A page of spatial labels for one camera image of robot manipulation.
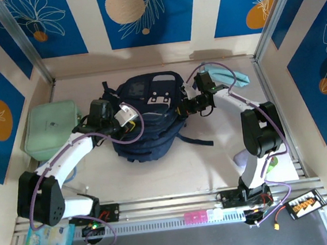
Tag navy blue backpack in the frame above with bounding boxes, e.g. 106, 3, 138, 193
94, 67, 215, 167

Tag light blue pencil case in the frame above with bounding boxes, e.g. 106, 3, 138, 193
200, 58, 250, 92

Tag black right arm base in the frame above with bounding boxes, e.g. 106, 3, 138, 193
216, 186, 274, 210

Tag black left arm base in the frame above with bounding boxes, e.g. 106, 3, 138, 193
67, 202, 122, 228

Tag mint green zip case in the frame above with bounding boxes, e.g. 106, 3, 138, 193
19, 98, 86, 163

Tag light blue stethoscope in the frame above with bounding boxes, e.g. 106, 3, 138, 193
65, 166, 80, 183

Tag pink pill box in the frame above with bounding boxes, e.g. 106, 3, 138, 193
183, 210, 209, 225

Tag white board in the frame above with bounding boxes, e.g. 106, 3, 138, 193
266, 150, 300, 183

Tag clear white pill box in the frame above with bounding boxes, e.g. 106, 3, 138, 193
206, 208, 224, 222

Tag blue wet wipes packet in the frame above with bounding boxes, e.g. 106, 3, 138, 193
21, 220, 77, 245

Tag yellow plug power lead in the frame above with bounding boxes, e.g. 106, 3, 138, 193
260, 204, 290, 233

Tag black orange charger board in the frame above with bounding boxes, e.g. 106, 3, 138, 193
285, 187, 327, 221

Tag aluminium side rail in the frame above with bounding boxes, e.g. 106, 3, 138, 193
251, 53, 309, 182

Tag aluminium mounting rail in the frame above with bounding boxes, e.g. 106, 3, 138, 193
10, 177, 326, 238

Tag aluminium frame post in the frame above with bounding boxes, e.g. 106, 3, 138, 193
0, 0, 55, 88
249, 0, 311, 62

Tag grey slotted cable duct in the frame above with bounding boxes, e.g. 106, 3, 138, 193
70, 210, 248, 241

